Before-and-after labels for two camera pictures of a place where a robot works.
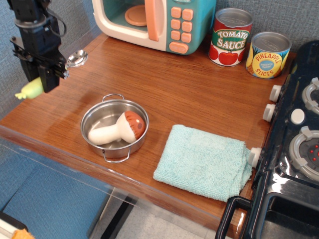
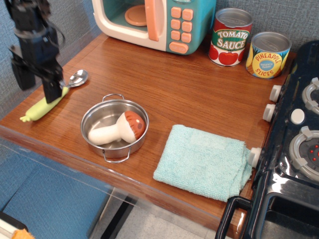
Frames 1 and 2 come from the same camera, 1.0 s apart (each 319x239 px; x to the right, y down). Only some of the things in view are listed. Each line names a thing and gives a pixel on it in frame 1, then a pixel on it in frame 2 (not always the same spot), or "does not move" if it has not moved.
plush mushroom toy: (130, 126) does not move
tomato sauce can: (231, 36) does not move
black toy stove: (284, 201) does not move
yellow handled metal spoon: (34, 88) → (78, 77)
